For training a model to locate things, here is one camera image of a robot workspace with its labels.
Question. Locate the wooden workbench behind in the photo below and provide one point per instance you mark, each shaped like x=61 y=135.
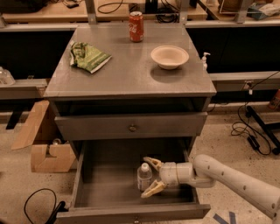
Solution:
x=106 y=10

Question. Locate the open grey middle drawer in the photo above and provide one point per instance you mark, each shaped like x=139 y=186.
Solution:
x=105 y=188

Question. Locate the closed grey top drawer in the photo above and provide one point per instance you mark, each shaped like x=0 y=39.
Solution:
x=98 y=127

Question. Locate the grey drawer cabinet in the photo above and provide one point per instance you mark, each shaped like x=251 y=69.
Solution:
x=131 y=82

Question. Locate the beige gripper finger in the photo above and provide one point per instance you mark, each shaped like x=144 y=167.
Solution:
x=155 y=163
x=154 y=188

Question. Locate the white paper bowl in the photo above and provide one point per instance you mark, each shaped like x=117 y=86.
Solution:
x=169 y=56

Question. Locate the red soda can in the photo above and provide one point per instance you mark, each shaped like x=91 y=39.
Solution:
x=136 y=26

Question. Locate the clear plastic water bottle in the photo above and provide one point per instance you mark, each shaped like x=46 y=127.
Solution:
x=144 y=176

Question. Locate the white pump dispenser bottle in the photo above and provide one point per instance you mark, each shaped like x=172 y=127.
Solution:
x=204 y=59

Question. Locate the clear plastic container left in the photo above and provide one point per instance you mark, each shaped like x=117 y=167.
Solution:
x=6 y=79

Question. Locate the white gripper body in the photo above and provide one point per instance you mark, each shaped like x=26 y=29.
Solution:
x=169 y=173

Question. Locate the green chip bag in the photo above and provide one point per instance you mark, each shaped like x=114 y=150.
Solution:
x=87 y=57

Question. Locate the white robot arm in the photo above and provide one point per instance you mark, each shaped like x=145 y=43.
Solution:
x=204 y=171

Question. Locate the cardboard box pieces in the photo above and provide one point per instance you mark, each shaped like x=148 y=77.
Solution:
x=48 y=151

